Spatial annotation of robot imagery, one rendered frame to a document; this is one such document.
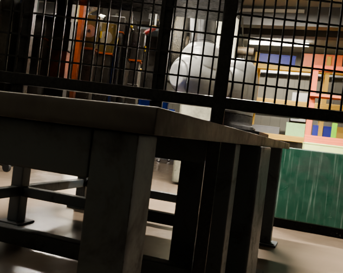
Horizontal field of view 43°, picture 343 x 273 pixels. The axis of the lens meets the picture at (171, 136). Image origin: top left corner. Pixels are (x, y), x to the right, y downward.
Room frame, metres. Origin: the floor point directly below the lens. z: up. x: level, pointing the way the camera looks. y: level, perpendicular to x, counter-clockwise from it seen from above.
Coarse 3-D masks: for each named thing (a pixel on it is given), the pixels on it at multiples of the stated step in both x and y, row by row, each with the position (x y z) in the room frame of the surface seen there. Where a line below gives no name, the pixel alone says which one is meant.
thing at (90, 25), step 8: (88, 16) 1.55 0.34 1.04; (88, 24) 1.55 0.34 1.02; (88, 32) 1.55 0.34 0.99; (96, 32) 1.55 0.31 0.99; (88, 40) 1.55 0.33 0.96; (96, 40) 1.55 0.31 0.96; (88, 48) 1.55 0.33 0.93; (96, 48) 1.55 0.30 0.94; (80, 56) 1.55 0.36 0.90; (88, 56) 1.55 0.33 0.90; (88, 72) 1.55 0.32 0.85; (88, 80) 1.55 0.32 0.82; (80, 96) 1.55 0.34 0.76; (88, 96) 1.55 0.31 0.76
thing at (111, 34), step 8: (104, 24) 1.72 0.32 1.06; (112, 24) 1.72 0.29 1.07; (104, 32) 1.72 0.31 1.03; (112, 32) 1.72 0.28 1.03; (104, 40) 1.72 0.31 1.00; (112, 40) 1.72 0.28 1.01; (112, 48) 1.72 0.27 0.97; (96, 56) 1.73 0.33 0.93; (112, 56) 1.76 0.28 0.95; (104, 64) 1.73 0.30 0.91; (112, 64) 1.73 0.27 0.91; (96, 72) 1.73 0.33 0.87; (104, 72) 1.73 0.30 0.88; (96, 80) 1.73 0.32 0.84; (104, 80) 1.73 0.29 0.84; (96, 96) 1.72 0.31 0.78; (104, 96) 1.72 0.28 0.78
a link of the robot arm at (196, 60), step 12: (192, 24) 1.64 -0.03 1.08; (204, 24) 1.61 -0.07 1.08; (192, 36) 1.63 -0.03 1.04; (204, 48) 1.57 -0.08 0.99; (216, 48) 1.59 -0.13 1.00; (192, 60) 1.54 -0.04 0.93; (204, 60) 1.55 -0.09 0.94; (216, 60) 1.58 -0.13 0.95; (180, 72) 1.54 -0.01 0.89; (192, 72) 1.53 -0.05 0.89; (204, 72) 1.54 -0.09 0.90; (180, 84) 1.54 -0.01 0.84; (192, 84) 1.54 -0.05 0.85; (204, 84) 1.55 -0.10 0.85; (228, 84) 1.61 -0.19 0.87; (228, 96) 1.64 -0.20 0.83
